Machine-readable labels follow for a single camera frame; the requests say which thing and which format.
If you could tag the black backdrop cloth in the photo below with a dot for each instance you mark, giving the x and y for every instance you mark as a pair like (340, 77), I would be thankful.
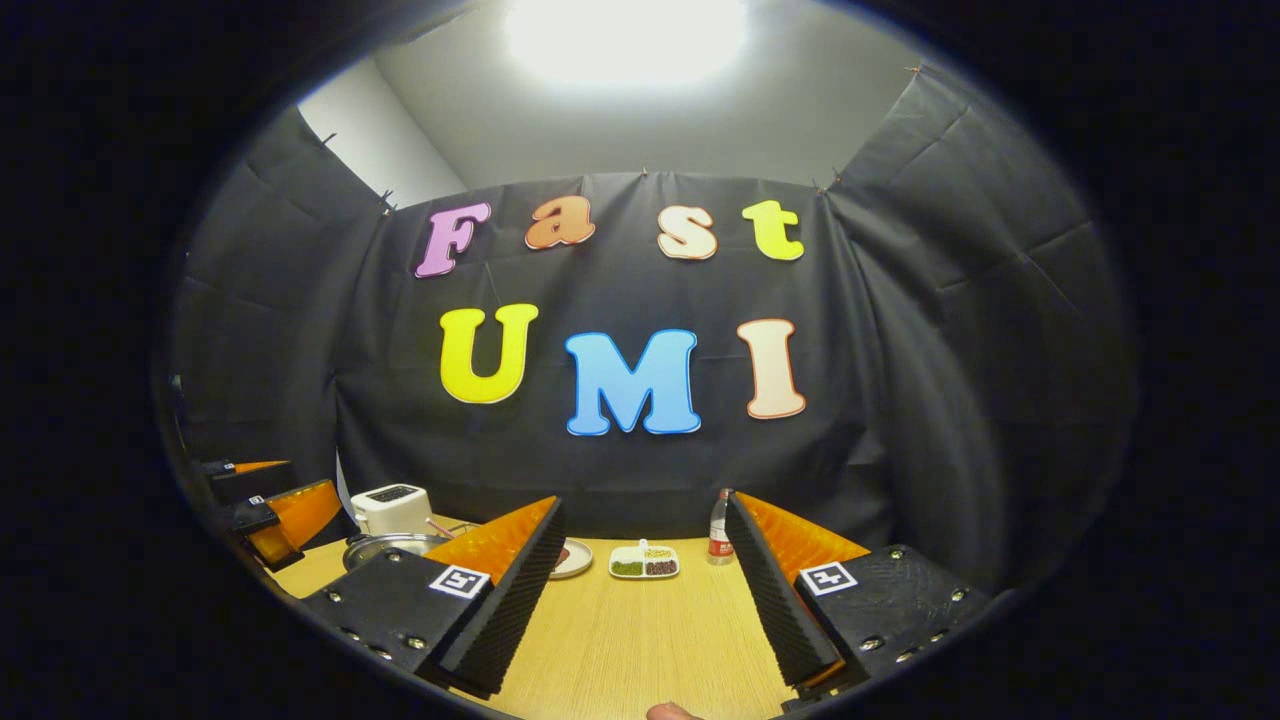
(900, 400)

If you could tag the pile of dark red beans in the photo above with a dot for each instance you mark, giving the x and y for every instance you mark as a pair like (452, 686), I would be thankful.
(661, 567)

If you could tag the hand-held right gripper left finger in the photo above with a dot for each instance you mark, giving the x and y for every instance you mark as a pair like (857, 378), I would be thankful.
(515, 610)

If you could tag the stainless steel pot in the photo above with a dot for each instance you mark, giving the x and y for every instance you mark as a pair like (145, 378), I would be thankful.
(385, 545)

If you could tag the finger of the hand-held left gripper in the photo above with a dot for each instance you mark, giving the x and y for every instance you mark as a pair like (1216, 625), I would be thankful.
(250, 480)
(300, 520)

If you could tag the white toaster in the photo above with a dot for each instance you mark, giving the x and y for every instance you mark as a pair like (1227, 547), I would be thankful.
(390, 510)

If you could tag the pile of green mung beans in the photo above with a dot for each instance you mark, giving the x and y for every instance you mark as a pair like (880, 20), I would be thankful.
(628, 568)

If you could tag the white divided dish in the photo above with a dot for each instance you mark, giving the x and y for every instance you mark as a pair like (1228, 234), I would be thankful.
(625, 552)

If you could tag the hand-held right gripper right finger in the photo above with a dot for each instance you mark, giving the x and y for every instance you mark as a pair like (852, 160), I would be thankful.
(775, 610)

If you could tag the large ceiling light panel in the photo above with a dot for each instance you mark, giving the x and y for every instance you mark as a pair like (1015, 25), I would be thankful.
(625, 40)

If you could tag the white oval plate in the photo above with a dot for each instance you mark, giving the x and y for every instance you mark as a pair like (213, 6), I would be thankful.
(578, 558)

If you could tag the pink striped straw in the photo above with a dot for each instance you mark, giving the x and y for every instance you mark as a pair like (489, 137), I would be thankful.
(440, 528)

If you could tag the clear water bottle red label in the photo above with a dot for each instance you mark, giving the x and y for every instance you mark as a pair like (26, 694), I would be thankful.
(719, 530)

